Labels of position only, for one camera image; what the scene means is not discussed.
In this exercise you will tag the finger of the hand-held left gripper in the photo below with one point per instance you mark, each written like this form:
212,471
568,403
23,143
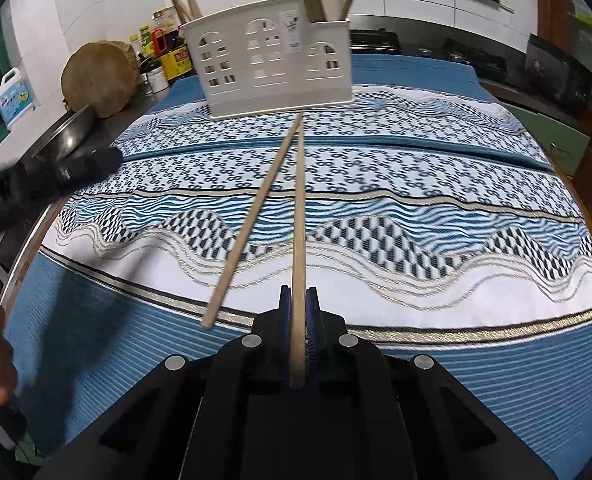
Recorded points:
90,165

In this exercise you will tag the white detergent jug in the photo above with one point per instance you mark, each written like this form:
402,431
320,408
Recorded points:
13,100

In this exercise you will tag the metal colander bowl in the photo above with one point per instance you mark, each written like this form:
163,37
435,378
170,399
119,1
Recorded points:
68,127

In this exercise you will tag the yellow tin can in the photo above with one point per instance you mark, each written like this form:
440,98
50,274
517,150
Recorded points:
178,62

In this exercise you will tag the black countertop appliance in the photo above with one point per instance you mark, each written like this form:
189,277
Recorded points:
558,75

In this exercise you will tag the blue patterned woven mat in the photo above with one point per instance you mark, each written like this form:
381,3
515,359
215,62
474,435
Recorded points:
426,270
416,70

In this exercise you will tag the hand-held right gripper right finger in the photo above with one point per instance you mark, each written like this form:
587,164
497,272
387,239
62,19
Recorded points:
312,320

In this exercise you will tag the white jar with black lid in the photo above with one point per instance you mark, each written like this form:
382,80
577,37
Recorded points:
156,81

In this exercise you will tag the cluster of condiment bottles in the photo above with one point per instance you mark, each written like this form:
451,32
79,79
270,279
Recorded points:
158,35

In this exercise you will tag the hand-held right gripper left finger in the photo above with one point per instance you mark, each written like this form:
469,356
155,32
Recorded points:
286,310

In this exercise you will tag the green cabinet drawer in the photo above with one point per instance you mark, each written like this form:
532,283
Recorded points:
541,125

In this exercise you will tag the cream plastic chopstick holder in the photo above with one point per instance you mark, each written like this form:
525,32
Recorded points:
276,102

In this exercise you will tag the round wooden cutting board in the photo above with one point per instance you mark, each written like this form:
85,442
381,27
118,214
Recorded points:
98,80

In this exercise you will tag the black gas stove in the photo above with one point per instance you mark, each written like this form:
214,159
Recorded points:
451,52

